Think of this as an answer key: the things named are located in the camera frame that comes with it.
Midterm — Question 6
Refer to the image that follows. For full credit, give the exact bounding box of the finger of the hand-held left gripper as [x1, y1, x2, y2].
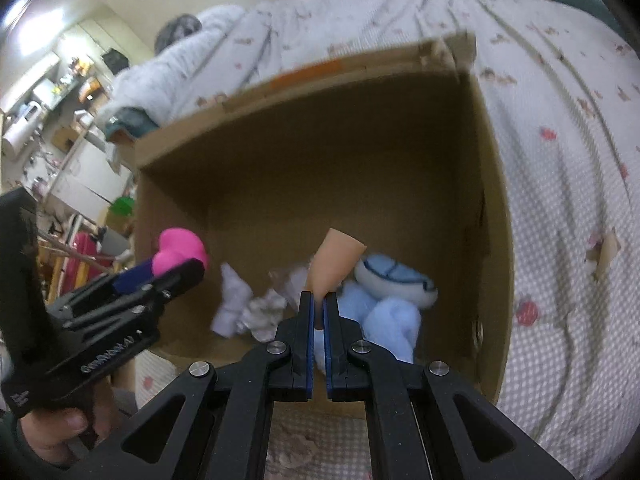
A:
[47, 258, 163, 311]
[60, 259, 207, 330]

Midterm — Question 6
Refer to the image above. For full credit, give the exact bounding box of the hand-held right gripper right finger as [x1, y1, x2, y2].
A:
[322, 291, 576, 480]

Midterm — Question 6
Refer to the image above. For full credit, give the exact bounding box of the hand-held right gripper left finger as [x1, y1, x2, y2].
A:
[75, 290, 316, 480]

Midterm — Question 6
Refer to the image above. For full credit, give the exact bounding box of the pink rubber toy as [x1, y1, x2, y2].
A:
[152, 227, 210, 279]

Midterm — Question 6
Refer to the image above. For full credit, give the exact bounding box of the tan lace-trimmed sock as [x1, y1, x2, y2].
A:
[304, 227, 367, 295]

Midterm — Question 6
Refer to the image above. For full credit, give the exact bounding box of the white sock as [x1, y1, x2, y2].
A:
[210, 261, 287, 342]

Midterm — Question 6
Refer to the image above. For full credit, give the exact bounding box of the blue shell plush toy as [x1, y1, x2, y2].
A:
[354, 254, 441, 309]

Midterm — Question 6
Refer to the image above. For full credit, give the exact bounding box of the large cardboard box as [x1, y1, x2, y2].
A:
[112, 30, 516, 418]

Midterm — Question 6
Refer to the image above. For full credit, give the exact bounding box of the person's left forearm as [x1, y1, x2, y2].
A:
[0, 410, 68, 480]

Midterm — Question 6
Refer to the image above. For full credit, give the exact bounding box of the person's left hand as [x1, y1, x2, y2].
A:
[17, 375, 123, 467]

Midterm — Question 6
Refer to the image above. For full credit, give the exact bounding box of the red suitcase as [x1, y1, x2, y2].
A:
[71, 231, 117, 292]

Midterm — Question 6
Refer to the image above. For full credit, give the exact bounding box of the green plastic basin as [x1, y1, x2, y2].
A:
[107, 196, 137, 219]

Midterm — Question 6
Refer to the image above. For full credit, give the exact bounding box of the white printed duvet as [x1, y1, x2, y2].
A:
[97, 5, 251, 133]

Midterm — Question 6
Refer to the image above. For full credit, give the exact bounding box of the black hanging garment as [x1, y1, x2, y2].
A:
[102, 48, 129, 74]

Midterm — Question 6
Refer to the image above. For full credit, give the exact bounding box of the printed checked bed sheet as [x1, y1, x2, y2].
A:
[135, 0, 640, 480]

